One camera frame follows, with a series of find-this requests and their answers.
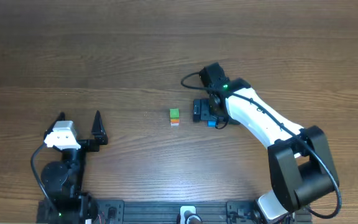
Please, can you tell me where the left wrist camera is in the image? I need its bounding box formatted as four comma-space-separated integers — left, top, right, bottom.
44, 120, 82, 151

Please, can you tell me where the mounting rail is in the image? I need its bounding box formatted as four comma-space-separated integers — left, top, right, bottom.
37, 198, 314, 224

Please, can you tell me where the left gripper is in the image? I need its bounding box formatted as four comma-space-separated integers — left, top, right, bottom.
43, 110, 109, 153

